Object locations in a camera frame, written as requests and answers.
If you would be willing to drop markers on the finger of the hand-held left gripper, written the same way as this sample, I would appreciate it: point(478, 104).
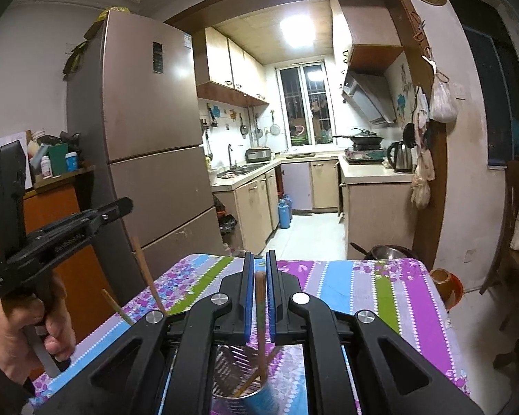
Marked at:
point(73, 233)

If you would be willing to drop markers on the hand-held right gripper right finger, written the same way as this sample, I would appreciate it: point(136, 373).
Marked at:
point(271, 302)

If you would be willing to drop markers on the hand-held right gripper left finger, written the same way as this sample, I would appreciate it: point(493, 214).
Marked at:
point(248, 302)

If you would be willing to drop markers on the brown wooden chopstick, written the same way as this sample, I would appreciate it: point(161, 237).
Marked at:
point(117, 307)
point(149, 276)
point(250, 379)
point(260, 311)

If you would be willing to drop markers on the blue metal chopstick holder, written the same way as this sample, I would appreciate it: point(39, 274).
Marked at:
point(229, 363)

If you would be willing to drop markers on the person's left forearm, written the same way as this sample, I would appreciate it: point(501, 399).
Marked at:
point(0, 393)

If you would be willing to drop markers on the person's left hand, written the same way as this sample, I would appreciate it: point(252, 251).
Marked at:
point(13, 337)

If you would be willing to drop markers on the orange wooden cabinet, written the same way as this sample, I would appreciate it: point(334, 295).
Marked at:
point(69, 207)

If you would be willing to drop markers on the white pill bottle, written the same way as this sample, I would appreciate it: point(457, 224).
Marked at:
point(46, 166)

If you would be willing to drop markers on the white microwave oven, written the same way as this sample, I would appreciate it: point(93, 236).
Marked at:
point(8, 140)

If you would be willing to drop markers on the green box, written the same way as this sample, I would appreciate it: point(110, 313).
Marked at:
point(58, 156)

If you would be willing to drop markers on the blue and white jar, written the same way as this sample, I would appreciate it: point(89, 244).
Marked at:
point(72, 162)

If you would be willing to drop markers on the black trash bag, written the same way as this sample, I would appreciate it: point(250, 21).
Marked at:
point(227, 224)

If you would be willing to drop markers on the blue gas cylinder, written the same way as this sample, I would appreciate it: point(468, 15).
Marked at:
point(289, 203)
point(283, 214)

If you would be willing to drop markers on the striped floral tablecloth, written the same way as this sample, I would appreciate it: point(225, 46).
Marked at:
point(372, 294)

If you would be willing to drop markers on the steel basin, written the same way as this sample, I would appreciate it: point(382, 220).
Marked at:
point(389, 252)

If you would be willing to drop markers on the steel kitchen sink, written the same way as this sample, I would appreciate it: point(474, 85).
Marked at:
point(242, 170)

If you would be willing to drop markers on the beige kitchen counter cabinets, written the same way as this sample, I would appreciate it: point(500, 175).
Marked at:
point(372, 207)

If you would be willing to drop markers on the bronze three-door refrigerator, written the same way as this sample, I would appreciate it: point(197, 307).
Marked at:
point(155, 116)

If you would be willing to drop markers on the sink faucet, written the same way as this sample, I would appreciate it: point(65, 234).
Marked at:
point(230, 155)

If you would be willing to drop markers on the dark green cloth bag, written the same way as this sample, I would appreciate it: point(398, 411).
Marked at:
point(75, 58)

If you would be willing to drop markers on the hanging ladle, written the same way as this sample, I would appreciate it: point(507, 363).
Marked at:
point(257, 129)

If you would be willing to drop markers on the hanging strainer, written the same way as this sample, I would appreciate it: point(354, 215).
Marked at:
point(276, 129)

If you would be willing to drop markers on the gas stove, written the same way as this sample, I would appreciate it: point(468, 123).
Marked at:
point(365, 155)

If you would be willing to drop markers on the orange pot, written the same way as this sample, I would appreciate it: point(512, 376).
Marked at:
point(447, 287)

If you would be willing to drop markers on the black wok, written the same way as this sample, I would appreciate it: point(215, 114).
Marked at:
point(365, 138)

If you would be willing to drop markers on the beige hanging bag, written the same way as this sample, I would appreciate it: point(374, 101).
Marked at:
point(423, 181)

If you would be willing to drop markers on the steel electric kettle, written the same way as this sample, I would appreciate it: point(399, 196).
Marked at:
point(401, 158)

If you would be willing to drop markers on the kitchen window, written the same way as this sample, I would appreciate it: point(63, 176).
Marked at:
point(302, 103)

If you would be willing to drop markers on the yellow plastic bag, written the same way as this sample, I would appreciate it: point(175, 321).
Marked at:
point(112, 11)

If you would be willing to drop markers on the black hanging pan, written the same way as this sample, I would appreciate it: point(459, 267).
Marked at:
point(408, 135)

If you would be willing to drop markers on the beige upper kitchen cabinets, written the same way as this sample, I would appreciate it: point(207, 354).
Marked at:
point(229, 69)

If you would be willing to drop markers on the steel range hood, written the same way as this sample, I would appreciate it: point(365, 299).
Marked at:
point(367, 97)

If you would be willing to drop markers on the hanging white cloth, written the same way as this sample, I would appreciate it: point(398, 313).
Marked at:
point(420, 110)

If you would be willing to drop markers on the white hanging plastic bag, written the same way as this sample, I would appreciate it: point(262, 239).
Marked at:
point(443, 101)

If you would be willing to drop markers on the wooden chair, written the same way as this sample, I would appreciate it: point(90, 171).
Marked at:
point(517, 181)

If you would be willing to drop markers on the square ceiling light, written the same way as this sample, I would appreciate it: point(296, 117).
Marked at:
point(298, 28)

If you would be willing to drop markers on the cabinet above range hood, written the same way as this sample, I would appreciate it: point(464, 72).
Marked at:
point(367, 26)

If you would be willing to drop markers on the brown wooden door frame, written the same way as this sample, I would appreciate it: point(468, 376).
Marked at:
point(437, 181)

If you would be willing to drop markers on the white wall switch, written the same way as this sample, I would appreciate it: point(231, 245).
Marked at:
point(459, 90)

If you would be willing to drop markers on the dark blue wall picture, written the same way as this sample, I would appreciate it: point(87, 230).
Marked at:
point(497, 103)

